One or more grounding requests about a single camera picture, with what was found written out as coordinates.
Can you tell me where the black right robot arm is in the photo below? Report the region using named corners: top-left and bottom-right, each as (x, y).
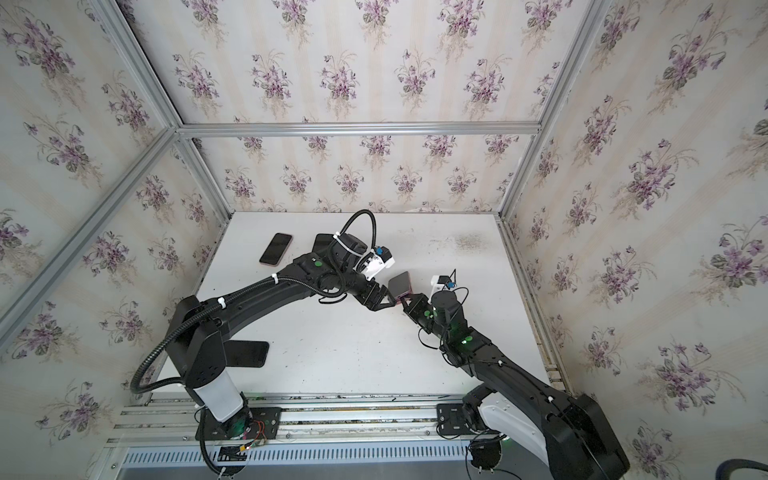
top-left (402, 290), bottom-right (630, 479)

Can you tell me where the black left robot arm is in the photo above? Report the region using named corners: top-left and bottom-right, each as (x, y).
top-left (163, 232), bottom-right (395, 424)

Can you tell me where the black phone far middle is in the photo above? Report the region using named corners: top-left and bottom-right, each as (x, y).
top-left (312, 233), bottom-right (334, 254)

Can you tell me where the black phone pink edge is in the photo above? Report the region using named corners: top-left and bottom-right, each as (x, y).
top-left (259, 233), bottom-right (293, 266)

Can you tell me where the black pad near left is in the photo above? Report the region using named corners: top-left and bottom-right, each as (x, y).
top-left (224, 340), bottom-right (270, 368)

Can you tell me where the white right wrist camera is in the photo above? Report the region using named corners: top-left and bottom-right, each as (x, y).
top-left (430, 272), bottom-right (457, 295)

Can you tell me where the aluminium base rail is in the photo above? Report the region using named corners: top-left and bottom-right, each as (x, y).
top-left (107, 394), bottom-right (462, 447)

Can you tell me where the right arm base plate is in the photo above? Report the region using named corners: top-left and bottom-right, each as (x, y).
top-left (436, 403), bottom-right (479, 440)

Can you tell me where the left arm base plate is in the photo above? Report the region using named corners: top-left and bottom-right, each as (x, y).
top-left (195, 407), bottom-right (283, 442)

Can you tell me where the aluminium frame top bar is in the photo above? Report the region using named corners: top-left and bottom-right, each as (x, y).
top-left (176, 121), bottom-right (541, 138)

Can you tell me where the black corrugated cable conduit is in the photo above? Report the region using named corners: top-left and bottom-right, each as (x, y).
top-left (129, 208), bottom-right (379, 395)

